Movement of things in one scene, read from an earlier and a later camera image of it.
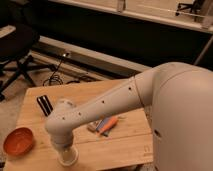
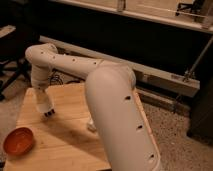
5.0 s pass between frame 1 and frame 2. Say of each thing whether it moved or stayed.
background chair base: stayed
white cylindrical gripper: moved
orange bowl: stayed
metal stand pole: stayed
